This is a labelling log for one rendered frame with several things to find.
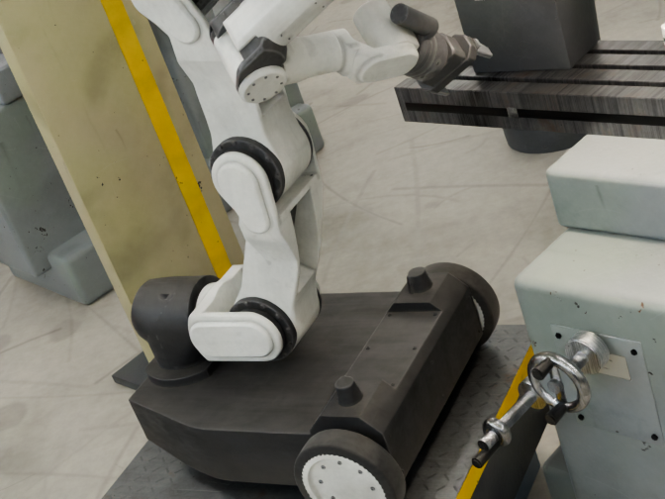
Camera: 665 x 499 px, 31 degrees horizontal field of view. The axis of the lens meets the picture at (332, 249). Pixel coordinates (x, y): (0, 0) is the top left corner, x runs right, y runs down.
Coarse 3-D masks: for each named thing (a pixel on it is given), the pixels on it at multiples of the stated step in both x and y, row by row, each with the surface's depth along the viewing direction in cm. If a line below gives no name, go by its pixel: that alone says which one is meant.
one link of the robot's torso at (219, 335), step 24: (240, 264) 245; (216, 288) 237; (192, 312) 233; (216, 312) 230; (240, 312) 227; (192, 336) 234; (216, 336) 231; (240, 336) 228; (264, 336) 226; (240, 360) 234; (264, 360) 231
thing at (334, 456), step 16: (320, 432) 211; (336, 432) 208; (352, 432) 208; (304, 448) 211; (320, 448) 207; (336, 448) 205; (352, 448) 205; (368, 448) 205; (304, 464) 211; (320, 464) 211; (336, 464) 209; (352, 464) 206; (368, 464) 204; (384, 464) 205; (304, 480) 213; (320, 480) 213; (336, 480) 212; (352, 480) 210; (368, 480) 208; (384, 480) 205; (400, 480) 207; (304, 496) 216; (320, 496) 215; (336, 496) 214; (352, 496) 212; (368, 496) 210; (384, 496) 207; (400, 496) 208
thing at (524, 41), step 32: (480, 0) 231; (512, 0) 227; (544, 0) 223; (576, 0) 227; (480, 32) 235; (512, 32) 231; (544, 32) 226; (576, 32) 228; (480, 64) 240; (512, 64) 235; (544, 64) 231
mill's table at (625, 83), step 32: (576, 64) 229; (608, 64) 224; (640, 64) 219; (416, 96) 246; (448, 96) 240; (480, 96) 234; (512, 96) 228; (544, 96) 222; (576, 96) 217; (608, 96) 212; (640, 96) 208; (512, 128) 232; (544, 128) 226; (576, 128) 221; (608, 128) 216; (640, 128) 211
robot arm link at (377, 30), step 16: (384, 0) 197; (368, 16) 195; (384, 16) 194; (400, 16) 191; (416, 16) 192; (368, 32) 194; (384, 32) 193; (400, 32) 193; (416, 32) 196; (432, 32) 197; (416, 48) 196; (432, 48) 199; (416, 64) 199
